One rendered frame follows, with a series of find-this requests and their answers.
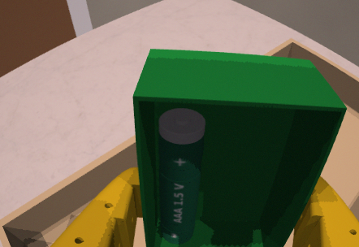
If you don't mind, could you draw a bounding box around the tan shallow tray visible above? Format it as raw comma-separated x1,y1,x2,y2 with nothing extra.
0,38,359,247

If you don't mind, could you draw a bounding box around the green box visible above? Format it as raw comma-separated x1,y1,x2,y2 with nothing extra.
133,49,347,247

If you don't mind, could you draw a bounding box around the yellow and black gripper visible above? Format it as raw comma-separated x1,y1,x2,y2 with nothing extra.
50,167,359,247

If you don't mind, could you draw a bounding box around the green aaa battery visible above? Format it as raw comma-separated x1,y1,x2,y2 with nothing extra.
158,108,205,245

